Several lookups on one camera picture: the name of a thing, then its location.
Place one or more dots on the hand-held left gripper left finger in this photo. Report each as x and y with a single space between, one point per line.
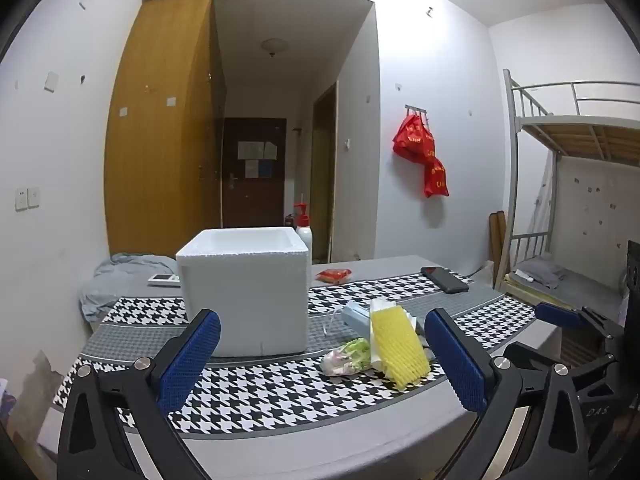
192 355

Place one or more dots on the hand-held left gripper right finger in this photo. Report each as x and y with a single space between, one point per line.
457 360

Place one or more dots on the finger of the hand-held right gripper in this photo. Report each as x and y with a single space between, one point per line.
600 395
555 312

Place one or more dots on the yellow foam net sleeve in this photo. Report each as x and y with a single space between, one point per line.
395 345

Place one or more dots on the white foam box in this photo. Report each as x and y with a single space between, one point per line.
240 300

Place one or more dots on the blue face mask pack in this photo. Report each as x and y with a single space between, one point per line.
356 317

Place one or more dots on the green plastic bread bag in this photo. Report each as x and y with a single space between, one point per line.
345 357

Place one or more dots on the grey folded bed cloth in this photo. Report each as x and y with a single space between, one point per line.
542 270

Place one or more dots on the white remote control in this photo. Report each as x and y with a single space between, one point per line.
164 279

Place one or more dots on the black smartphone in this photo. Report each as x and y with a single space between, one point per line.
445 280

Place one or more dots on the leaning wooden board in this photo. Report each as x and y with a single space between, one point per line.
497 245

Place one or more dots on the houndstooth table runner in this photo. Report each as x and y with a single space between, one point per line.
280 390

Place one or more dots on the grey-blue crumpled cloth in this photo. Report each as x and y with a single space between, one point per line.
125 272

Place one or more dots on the white hanging cloth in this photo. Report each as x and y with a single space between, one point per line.
545 195

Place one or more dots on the grey table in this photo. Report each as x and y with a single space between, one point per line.
390 262

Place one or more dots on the metal bunk bed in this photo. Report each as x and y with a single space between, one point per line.
580 132

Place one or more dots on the red snack packet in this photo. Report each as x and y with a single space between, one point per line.
334 276

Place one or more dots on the dark brown door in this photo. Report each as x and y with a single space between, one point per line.
255 200

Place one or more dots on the small red plastic bag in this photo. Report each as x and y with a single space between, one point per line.
436 177

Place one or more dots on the square white paper notice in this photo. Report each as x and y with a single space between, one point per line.
252 169

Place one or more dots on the wooden wardrobe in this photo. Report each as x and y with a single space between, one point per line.
160 160

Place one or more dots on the blue paper notice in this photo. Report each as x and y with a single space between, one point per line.
267 169

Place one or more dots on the wide white paper notice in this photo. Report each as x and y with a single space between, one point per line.
251 150

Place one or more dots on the light wooden side door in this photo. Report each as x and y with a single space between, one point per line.
322 185

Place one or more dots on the narrow white paper notice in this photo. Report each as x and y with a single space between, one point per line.
271 151

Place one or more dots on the large red plastic bag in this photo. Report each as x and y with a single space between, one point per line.
412 140

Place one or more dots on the round ceiling lamp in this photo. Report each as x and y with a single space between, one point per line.
274 46

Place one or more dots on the white wall switch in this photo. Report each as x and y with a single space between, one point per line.
34 197

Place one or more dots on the white wall socket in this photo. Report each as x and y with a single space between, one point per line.
21 198

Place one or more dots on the metal wall hook rack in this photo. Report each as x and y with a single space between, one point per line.
416 108

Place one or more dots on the white blank wall plate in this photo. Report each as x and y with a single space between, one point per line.
51 81

